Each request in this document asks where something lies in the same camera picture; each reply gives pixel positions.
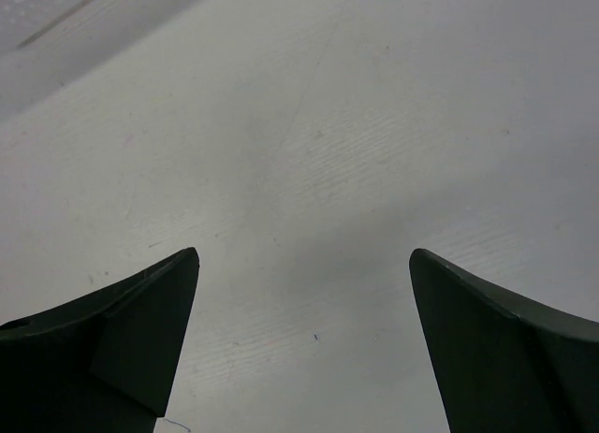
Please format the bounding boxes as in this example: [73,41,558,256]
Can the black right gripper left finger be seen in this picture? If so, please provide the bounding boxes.
[1,247,200,432]

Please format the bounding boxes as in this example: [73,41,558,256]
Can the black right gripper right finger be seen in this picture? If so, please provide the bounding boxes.
[409,249,598,432]

